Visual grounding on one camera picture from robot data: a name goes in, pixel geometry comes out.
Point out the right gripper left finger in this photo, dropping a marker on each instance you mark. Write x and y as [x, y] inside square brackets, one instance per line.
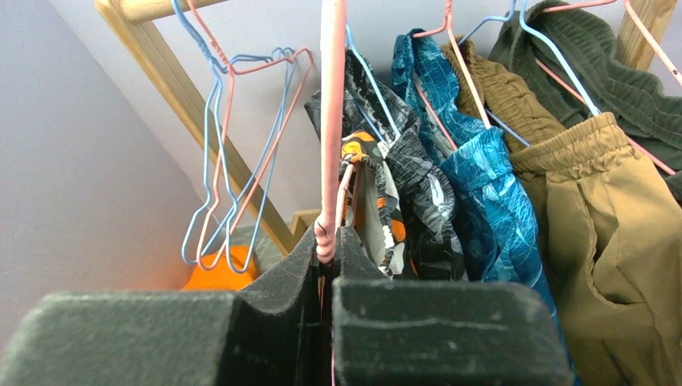
[263, 334]

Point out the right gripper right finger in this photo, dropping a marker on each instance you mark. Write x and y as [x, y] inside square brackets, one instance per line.
[406, 332]

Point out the orange camouflage shorts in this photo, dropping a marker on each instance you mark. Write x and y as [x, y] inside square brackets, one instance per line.
[371, 205]

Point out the black grey patterned shorts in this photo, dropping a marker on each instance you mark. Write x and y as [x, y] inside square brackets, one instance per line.
[432, 249]

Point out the blue patterned shorts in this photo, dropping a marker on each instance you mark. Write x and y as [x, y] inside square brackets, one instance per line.
[495, 217]

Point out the tan brown shorts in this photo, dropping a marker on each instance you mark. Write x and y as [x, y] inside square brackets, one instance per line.
[609, 229]

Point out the dark olive green shorts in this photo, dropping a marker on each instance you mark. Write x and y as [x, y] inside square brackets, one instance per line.
[636, 98]

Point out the wooden clothes rack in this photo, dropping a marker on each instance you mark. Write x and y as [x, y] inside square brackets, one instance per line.
[133, 23]

